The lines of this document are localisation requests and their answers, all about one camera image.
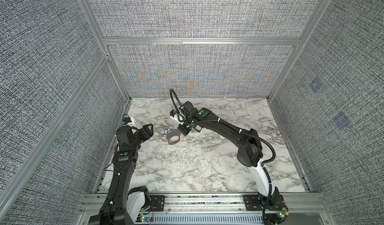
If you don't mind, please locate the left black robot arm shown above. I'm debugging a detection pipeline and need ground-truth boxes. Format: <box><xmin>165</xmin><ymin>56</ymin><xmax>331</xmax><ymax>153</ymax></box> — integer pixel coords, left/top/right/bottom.
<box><xmin>88</xmin><ymin>124</ymin><xmax>154</xmax><ymax>225</ymax></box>

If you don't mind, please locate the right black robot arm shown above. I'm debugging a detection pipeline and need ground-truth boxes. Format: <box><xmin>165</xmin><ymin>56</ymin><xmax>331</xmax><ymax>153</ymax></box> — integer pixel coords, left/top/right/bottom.
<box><xmin>170</xmin><ymin>101</ymin><xmax>280</xmax><ymax>204</ymax></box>

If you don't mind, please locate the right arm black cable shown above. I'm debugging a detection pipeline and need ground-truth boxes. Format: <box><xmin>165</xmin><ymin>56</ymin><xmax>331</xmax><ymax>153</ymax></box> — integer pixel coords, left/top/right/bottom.
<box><xmin>169</xmin><ymin>88</ymin><xmax>277</xmax><ymax>225</ymax></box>

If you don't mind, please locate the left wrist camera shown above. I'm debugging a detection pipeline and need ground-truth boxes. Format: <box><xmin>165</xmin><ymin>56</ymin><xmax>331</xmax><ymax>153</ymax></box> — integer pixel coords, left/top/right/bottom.
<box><xmin>122</xmin><ymin>114</ymin><xmax>134</xmax><ymax>126</ymax></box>

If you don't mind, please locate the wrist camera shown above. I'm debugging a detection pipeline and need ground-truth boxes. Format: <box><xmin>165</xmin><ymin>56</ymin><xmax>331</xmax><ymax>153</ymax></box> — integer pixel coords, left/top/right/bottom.
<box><xmin>170</xmin><ymin>109</ymin><xmax>180</xmax><ymax>123</ymax></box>
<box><xmin>122</xmin><ymin>114</ymin><xmax>134</xmax><ymax>126</ymax></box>

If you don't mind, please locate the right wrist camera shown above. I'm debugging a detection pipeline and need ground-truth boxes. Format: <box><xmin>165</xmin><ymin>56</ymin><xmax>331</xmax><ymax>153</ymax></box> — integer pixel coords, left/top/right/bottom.
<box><xmin>170</xmin><ymin>109</ymin><xmax>180</xmax><ymax>123</ymax></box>

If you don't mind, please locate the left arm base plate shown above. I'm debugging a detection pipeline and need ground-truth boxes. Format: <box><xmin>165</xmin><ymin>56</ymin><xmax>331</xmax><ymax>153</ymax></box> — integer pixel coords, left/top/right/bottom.
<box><xmin>144</xmin><ymin>195</ymin><xmax>165</xmax><ymax>213</ymax></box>

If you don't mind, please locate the aluminium enclosure frame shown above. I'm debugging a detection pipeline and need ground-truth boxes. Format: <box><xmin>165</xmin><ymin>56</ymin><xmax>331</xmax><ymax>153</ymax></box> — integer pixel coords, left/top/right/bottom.
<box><xmin>1</xmin><ymin>0</ymin><xmax>331</xmax><ymax>218</ymax></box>

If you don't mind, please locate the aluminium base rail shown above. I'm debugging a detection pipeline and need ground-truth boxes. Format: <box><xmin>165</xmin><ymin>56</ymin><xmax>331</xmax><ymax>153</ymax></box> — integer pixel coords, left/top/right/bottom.
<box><xmin>74</xmin><ymin>192</ymin><xmax>337</xmax><ymax>225</ymax></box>

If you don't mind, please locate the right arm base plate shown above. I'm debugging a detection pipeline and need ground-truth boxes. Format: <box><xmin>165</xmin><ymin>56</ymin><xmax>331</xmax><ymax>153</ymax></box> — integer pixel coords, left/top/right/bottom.
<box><xmin>243</xmin><ymin>194</ymin><xmax>288</xmax><ymax>212</ymax></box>

